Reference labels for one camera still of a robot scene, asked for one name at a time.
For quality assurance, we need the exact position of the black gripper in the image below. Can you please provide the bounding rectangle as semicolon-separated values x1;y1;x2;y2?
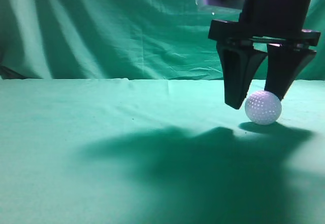
208;0;320;109

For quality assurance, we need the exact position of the white dimpled golf ball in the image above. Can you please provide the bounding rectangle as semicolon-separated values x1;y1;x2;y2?
244;90;282;125

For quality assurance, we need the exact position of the green table cloth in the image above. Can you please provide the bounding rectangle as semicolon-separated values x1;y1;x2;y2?
1;79;324;223

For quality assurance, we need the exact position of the green backdrop cloth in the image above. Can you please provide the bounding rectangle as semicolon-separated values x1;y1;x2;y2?
0;0;325;81

